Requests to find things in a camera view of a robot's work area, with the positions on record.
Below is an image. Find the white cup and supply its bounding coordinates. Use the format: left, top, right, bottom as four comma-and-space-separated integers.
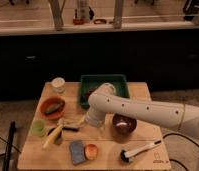
51, 77, 65, 93

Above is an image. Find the wooden handled brush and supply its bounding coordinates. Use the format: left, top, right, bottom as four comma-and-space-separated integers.
57, 115, 86, 132

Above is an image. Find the green plastic cup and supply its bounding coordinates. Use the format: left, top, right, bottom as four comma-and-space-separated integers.
31, 120, 46, 137

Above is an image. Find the blue grey sponge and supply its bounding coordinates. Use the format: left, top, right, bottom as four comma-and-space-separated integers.
69, 140, 86, 165

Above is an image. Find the yellow banana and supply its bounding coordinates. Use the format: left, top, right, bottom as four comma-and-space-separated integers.
43, 125, 63, 149

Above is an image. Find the dark red bowl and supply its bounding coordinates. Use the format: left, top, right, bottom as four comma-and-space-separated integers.
112, 114, 137, 135

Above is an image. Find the green pickle in bowl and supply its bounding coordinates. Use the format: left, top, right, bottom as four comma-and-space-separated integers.
45, 102, 64, 115

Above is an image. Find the black floor cable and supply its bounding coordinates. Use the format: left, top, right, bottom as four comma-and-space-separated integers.
162, 131, 199, 171

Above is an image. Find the black stand pole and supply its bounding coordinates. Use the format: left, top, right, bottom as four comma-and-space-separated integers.
2, 121, 16, 171

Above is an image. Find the orange bowl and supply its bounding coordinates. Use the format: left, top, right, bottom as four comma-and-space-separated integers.
39, 97, 65, 120

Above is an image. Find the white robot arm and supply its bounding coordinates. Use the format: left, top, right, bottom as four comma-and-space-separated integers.
85, 83, 199, 171

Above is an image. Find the green plastic tray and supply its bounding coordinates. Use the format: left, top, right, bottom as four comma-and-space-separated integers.
78, 74, 130, 109

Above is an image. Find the white handled dish brush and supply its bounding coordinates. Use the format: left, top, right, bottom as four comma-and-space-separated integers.
120, 140, 161, 163

